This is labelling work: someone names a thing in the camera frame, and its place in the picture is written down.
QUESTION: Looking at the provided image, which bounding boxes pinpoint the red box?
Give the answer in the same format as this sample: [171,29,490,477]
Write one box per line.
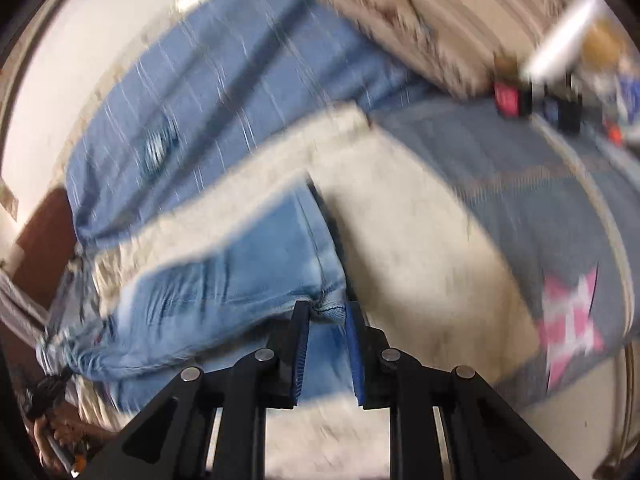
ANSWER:
[494,80,533,120]

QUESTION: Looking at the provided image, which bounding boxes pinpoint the brown wooden headboard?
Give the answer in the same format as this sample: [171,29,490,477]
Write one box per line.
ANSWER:
[12,187,81,311]

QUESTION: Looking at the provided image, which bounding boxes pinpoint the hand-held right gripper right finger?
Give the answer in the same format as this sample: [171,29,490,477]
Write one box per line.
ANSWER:
[346,301,581,480]

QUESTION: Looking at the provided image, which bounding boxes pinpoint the light blue denim pants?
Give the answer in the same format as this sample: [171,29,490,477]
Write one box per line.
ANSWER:
[35,180,361,411]

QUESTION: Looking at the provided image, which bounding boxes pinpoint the blue plaid shirt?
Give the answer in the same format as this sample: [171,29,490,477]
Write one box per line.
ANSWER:
[65,0,436,251]

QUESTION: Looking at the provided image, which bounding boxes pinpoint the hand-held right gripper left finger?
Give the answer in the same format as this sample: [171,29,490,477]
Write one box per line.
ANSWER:
[75,301,312,480]

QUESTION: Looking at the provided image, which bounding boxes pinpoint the white tube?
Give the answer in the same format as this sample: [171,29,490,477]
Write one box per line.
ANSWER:
[525,0,606,81]

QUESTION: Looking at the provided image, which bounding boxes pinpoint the beige patterned cushion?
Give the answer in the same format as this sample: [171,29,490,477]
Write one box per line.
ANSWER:
[310,0,586,101]

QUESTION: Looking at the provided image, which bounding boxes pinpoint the person's left hand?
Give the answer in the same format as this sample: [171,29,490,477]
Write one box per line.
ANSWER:
[32,407,108,471]

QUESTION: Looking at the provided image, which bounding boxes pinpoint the cream leaf-print garment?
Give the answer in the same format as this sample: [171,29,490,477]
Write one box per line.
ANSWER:
[95,102,546,480]

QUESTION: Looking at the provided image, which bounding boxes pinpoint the grey-blue zippered garment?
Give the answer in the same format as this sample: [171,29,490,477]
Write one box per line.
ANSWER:
[375,95,640,401]

